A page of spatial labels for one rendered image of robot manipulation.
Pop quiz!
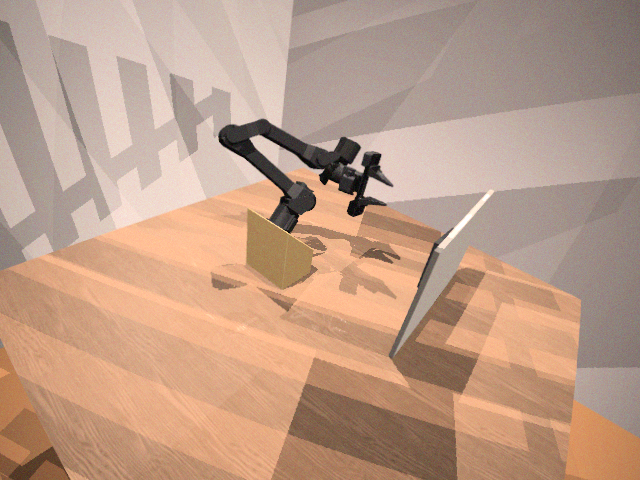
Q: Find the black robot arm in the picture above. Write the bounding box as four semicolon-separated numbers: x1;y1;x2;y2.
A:
218;118;361;234

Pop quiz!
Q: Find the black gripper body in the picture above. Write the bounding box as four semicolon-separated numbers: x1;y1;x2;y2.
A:
338;151;381;217

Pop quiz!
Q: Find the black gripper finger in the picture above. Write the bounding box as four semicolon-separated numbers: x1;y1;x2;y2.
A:
367;165;393;187
357;196;387;208

